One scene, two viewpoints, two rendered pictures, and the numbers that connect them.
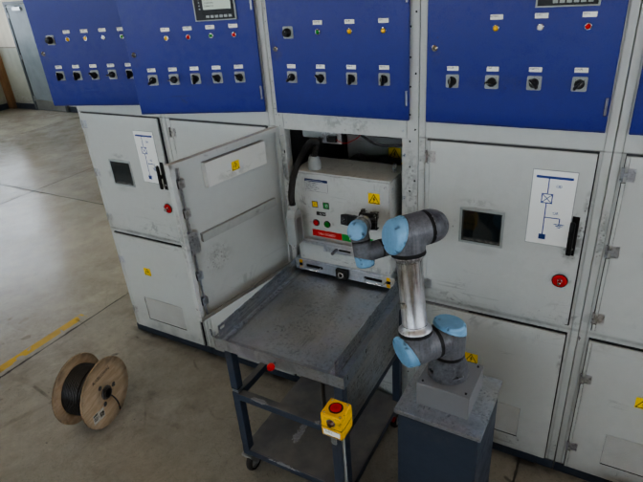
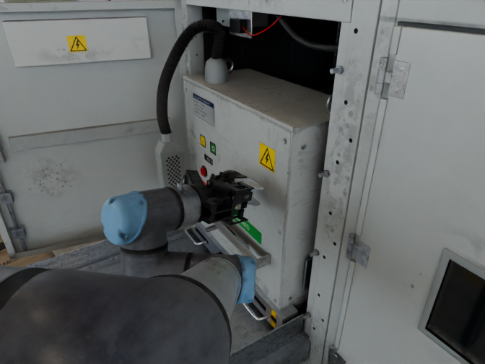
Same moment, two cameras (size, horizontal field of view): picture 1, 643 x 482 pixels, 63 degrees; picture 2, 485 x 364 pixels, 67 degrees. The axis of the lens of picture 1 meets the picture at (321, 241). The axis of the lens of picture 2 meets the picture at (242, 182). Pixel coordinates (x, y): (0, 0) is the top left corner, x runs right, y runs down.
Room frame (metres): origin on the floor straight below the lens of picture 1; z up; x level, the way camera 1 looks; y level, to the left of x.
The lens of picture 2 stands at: (1.48, -0.51, 1.63)
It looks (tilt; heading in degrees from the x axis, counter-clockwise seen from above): 29 degrees down; 27
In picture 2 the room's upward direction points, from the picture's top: straight up
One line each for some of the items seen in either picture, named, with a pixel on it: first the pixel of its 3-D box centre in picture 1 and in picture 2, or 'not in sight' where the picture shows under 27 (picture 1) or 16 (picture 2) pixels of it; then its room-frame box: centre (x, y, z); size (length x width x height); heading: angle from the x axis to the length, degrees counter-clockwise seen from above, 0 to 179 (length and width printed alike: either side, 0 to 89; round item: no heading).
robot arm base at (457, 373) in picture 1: (448, 361); not in sight; (1.49, -0.43, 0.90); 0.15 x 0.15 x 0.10
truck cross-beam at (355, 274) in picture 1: (344, 270); (233, 260); (2.21, -0.10, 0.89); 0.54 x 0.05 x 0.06; 59
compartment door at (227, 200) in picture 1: (236, 221); (91, 135); (2.20, 0.38, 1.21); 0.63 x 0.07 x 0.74; 139
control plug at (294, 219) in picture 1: (295, 226); (171, 167); (2.25, 0.12, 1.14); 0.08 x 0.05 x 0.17; 149
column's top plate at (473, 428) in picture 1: (449, 396); not in sight; (1.48, -0.44, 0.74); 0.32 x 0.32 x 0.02; 58
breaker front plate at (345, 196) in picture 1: (341, 225); (226, 188); (2.20, -0.10, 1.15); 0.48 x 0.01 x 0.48; 59
